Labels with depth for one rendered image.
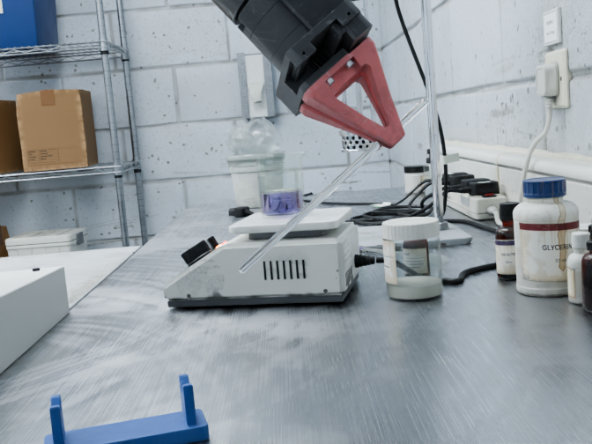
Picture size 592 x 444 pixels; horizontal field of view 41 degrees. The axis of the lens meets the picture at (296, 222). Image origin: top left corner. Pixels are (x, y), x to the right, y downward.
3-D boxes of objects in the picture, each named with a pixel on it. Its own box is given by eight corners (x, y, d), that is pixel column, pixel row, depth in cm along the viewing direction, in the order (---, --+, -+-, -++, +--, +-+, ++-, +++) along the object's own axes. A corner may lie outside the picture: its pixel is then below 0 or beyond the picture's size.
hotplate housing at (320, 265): (164, 311, 87) (156, 239, 86) (203, 284, 100) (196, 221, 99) (366, 304, 82) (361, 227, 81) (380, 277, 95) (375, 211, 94)
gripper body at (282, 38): (345, 62, 68) (285, 1, 68) (367, 14, 58) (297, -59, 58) (290, 113, 67) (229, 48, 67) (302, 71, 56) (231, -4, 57)
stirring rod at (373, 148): (237, 269, 59) (426, 95, 62) (235, 269, 59) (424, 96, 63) (242, 275, 59) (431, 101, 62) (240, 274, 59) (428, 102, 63)
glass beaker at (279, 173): (259, 224, 87) (252, 151, 86) (260, 218, 93) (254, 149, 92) (314, 219, 88) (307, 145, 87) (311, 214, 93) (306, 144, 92)
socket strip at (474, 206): (476, 221, 135) (475, 195, 135) (432, 198, 175) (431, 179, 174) (508, 218, 135) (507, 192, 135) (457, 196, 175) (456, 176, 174)
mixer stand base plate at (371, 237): (263, 261, 113) (263, 254, 113) (267, 240, 133) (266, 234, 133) (474, 243, 113) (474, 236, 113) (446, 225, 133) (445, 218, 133)
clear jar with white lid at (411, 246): (440, 287, 87) (435, 215, 86) (447, 299, 81) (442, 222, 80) (384, 291, 87) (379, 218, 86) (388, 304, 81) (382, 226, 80)
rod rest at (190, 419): (43, 470, 47) (36, 412, 47) (46, 449, 51) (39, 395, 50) (210, 440, 50) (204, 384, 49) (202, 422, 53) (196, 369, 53)
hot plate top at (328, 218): (226, 235, 85) (225, 226, 85) (255, 219, 96) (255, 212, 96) (337, 229, 82) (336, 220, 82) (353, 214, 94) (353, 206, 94)
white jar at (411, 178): (402, 194, 189) (400, 167, 188) (409, 191, 195) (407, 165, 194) (427, 193, 187) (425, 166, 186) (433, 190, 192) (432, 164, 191)
